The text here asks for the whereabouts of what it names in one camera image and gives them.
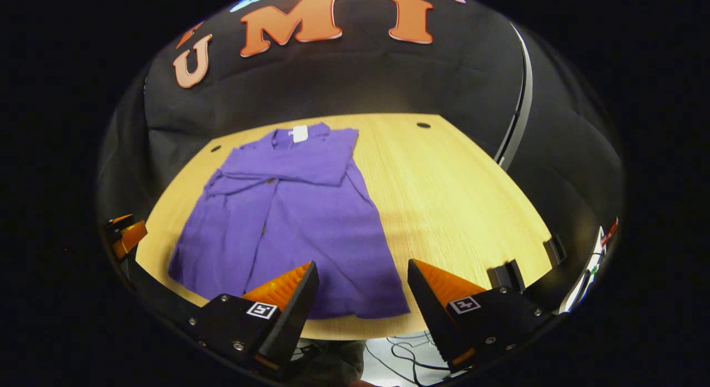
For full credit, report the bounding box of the black backdrop cloth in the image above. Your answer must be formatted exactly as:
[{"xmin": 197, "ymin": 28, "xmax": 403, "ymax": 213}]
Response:
[{"xmin": 97, "ymin": 0, "xmax": 626, "ymax": 302}]

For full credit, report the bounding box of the black table edge bracket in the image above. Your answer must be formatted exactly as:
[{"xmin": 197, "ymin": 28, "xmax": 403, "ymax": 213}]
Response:
[
  {"xmin": 542, "ymin": 235, "xmax": 567, "ymax": 266},
  {"xmin": 487, "ymin": 259, "xmax": 526, "ymax": 292}
]

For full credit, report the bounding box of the person's dark clothing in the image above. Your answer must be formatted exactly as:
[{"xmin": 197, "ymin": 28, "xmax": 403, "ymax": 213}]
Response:
[{"xmin": 288, "ymin": 340, "xmax": 366, "ymax": 387}]

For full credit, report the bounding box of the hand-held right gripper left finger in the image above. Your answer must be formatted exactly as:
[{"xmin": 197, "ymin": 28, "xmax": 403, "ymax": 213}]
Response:
[{"xmin": 186, "ymin": 261, "xmax": 321, "ymax": 376}]

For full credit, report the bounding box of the purple shirt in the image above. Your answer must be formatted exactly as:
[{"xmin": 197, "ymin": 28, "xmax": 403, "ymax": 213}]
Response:
[{"xmin": 168, "ymin": 123, "xmax": 411, "ymax": 320}]

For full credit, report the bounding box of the grey upright pole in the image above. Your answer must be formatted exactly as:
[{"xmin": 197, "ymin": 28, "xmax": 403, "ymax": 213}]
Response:
[{"xmin": 495, "ymin": 22, "xmax": 534, "ymax": 169}]

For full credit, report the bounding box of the black floor cable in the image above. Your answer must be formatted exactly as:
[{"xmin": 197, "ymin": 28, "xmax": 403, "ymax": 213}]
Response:
[{"xmin": 363, "ymin": 332, "xmax": 451, "ymax": 386}]

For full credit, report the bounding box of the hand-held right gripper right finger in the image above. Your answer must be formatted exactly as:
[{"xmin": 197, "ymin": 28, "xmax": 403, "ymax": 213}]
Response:
[{"xmin": 407, "ymin": 258, "xmax": 556, "ymax": 375}]

